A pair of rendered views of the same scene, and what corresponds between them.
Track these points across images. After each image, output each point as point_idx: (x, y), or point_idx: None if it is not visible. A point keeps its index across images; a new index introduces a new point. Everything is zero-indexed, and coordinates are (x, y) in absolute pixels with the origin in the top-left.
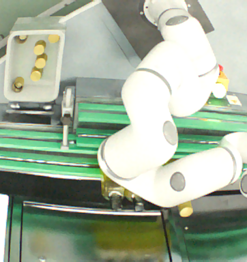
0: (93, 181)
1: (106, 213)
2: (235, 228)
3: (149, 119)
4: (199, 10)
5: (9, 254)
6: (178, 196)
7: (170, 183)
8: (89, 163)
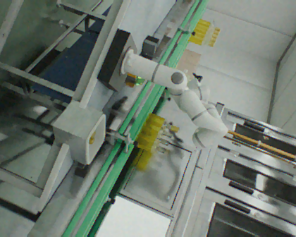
0: None
1: (142, 155)
2: (171, 115)
3: (224, 128)
4: (134, 47)
5: (163, 212)
6: None
7: None
8: None
